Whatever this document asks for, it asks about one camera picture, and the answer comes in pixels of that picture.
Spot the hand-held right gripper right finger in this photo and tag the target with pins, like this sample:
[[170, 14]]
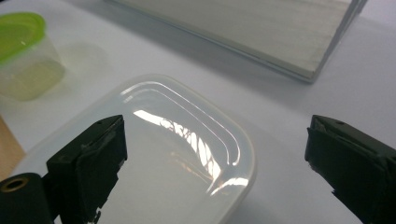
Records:
[[355, 168]]

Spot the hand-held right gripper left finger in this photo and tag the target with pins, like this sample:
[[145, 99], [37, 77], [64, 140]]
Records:
[[84, 168]]

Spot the white lidded plastic container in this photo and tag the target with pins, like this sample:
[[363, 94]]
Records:
[[149, 189]]

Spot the green plastic bowl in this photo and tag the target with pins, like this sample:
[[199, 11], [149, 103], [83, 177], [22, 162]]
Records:
[[18, 34]]

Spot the wooden table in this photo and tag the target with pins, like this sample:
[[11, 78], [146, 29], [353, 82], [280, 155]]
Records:
[[7, 155]]

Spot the white tabletop board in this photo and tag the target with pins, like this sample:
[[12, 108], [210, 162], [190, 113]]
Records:
[[280, 105]]

